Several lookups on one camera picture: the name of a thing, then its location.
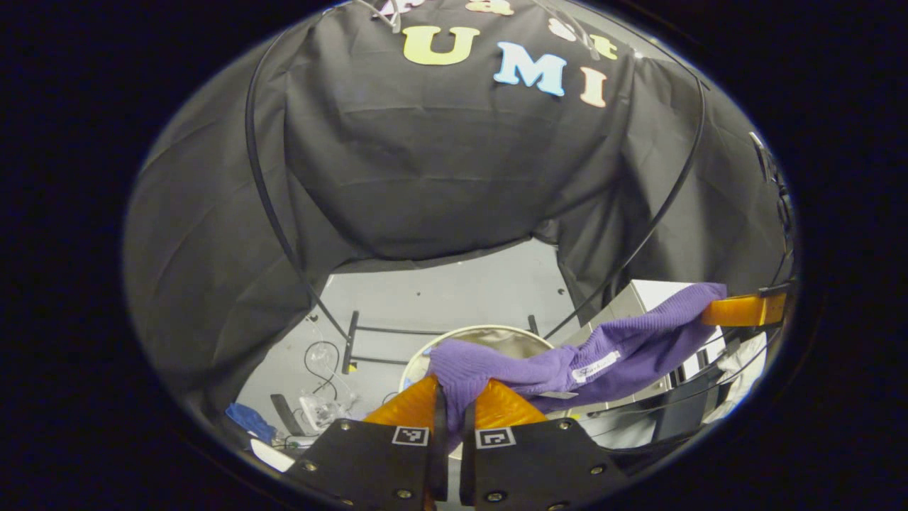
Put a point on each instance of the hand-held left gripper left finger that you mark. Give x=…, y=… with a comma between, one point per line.
x=440, y=461

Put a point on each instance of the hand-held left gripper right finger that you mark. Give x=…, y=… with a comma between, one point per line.
x=468, y=461

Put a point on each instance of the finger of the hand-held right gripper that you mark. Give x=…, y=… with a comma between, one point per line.
x=745, y=310

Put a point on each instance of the purple knit jacket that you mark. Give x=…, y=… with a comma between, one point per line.
x=638, y=341

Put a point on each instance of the round beige laundry hamper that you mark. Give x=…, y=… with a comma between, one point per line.
x=496, y=341

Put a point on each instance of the black metal clothes rack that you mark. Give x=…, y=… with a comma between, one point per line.
x=350, y=341

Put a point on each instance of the white cloth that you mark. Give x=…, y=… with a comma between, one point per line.
x=741, y=380

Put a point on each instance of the white box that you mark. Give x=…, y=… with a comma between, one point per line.
x=642, y=294

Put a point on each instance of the dark box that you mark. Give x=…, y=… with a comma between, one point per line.
x=684, y=408

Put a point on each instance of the clear plastic bag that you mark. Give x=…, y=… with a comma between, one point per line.
x=323, y=411

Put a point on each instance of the black flat bar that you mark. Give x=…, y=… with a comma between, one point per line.
x=287, y=415

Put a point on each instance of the white paper sheet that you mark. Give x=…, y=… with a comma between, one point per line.
x=272, y=455

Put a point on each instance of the blue cloth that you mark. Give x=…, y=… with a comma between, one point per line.
x=252, y=421

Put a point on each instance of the black backdrop cloth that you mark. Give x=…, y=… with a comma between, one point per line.
x=440, y=163

